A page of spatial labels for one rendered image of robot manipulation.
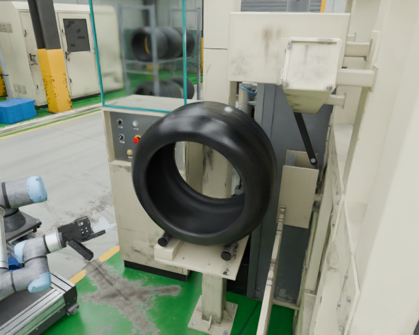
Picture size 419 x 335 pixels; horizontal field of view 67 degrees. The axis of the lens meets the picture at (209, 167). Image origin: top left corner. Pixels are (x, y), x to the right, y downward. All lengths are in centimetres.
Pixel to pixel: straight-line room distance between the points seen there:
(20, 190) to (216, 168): 85
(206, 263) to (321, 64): 103
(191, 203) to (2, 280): 80
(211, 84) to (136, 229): 130
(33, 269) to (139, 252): 124
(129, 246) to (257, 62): 196
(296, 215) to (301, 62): 98
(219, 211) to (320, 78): 102
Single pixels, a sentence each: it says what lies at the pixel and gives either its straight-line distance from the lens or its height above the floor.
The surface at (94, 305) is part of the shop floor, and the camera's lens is 246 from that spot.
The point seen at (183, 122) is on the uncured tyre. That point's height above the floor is 144.
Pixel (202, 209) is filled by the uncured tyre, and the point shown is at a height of 93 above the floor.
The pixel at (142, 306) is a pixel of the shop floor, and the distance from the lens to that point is 238.
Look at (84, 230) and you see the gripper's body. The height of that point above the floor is 102.
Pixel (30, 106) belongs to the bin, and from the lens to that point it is 697.
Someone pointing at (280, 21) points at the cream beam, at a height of 177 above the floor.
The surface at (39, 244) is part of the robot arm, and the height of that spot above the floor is 100.
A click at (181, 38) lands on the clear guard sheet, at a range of 177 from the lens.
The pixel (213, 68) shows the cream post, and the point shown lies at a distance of 142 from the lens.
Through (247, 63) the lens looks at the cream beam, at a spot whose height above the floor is 168.
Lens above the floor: 177
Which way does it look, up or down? 25 degrees down
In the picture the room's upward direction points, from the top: 1 degrees clockwise
